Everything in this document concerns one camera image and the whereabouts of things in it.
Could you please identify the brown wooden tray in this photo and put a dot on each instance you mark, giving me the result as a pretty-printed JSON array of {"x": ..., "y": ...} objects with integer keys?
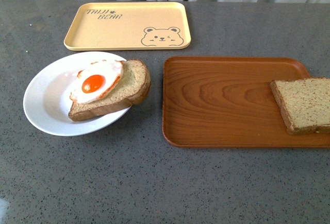
[{"x": 218, "y": 102}]

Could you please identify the bread slice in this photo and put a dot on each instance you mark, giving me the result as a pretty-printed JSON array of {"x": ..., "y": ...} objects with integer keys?
[
  {"x": 304, "y": 104},
  {"x": 132, "y": 89}
]

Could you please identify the fried egg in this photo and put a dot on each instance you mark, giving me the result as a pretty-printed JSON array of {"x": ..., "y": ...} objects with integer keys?
[{"x": 96, "y": 81}]

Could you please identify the white round plate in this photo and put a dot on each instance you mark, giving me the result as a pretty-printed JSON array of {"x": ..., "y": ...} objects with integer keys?
[{"x": 46, "y": 100}]

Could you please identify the yellow bear tray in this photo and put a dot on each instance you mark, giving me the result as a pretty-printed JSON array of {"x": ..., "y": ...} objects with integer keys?
[{"x": 129, "y": 26}]

